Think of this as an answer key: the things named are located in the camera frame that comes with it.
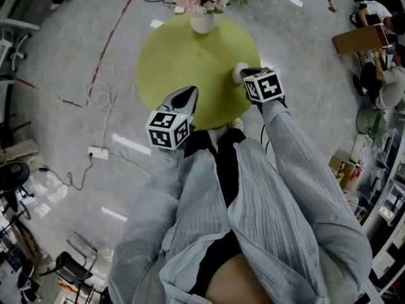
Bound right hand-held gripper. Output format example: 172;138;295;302
240;66;287;114

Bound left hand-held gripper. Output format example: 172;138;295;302
145;85;199;151

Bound open cardboard box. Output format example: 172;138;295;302
328;155;365;193

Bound person's right forearm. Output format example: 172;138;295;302
261;99;323;202

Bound person's left forearm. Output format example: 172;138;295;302
126;147;222;237

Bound grey pleated shirt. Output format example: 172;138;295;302
107;99;374;304

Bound white cotton swab container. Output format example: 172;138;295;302
232;62;251;86

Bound white ceramic vase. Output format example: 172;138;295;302
189;11;219;34

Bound black metal chair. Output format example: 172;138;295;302
40;231;99;299

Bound white perforated shoe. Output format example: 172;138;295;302
227;117;245;132

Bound white coiled cable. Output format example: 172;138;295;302
84;58;137;148

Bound black trousers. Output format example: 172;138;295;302
183;128;248;209

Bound white office chair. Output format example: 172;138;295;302
0;18;41;73

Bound white keyboard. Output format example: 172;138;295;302
371;251;397;280

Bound white power strip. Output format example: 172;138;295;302
87;145;110;161

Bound green round fan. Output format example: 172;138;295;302
356;108;388;139

